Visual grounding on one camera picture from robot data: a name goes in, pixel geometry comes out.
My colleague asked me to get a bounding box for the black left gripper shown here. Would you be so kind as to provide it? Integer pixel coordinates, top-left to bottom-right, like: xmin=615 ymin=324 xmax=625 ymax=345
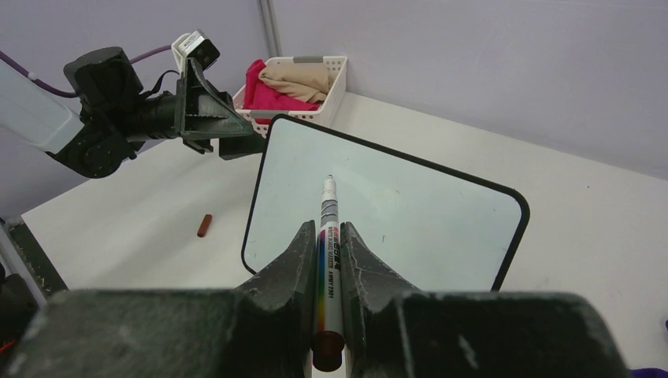
xmin=124 ymin=58 xmax=266 ymax=161

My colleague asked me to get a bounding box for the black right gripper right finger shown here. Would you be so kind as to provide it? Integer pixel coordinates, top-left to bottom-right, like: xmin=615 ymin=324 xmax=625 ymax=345
xmin=341 ymin=222 xmax=629 ymax=377

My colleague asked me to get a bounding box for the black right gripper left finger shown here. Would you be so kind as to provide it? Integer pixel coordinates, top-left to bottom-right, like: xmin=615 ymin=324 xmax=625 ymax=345
xmin=1 ymin=221 xmax=317 ymax=377

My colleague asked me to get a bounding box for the white whiteboard marker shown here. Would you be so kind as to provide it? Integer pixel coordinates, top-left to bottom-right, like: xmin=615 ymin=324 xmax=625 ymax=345
xmin=311 ymin=175 xmax=345 ymax=372

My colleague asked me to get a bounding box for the brown marker cap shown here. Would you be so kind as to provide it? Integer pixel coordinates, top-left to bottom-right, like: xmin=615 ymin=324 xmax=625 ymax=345
xmin=196 ymin=214 xmax=213 ymax=238

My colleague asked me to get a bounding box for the black framed whiteboard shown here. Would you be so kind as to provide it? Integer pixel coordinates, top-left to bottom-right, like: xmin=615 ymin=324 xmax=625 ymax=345
xmin=241 ymin=117 xmax=530 ymax=291

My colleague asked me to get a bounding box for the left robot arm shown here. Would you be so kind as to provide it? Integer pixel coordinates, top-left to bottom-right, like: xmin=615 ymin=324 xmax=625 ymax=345
xmin=1 ymin=46 xmax=265 ymax=179

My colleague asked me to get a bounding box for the magenta cloth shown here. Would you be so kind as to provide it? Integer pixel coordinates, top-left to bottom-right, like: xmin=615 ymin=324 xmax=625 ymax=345
xmin=243 ymin=59 xmax=319 ymax=111

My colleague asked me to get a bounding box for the white plastic basket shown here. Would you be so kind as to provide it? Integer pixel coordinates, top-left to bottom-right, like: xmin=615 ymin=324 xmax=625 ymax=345
xmin=233 ymin=56 xmax=347 ymax=137

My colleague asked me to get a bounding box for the beige folded cloth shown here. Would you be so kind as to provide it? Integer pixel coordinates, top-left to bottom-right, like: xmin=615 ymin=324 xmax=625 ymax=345
xmin=259 ymin=63 xmax=334 ymax=104

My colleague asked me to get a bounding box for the purple cloth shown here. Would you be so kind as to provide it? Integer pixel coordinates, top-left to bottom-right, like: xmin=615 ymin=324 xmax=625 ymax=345
xmin=629 ymin=368 xmax=668 ymax=378

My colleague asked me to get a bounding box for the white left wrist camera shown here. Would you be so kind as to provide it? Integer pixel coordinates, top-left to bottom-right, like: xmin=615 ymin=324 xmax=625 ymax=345
xmin=171 ymin=29 xmax=221 ymax=73

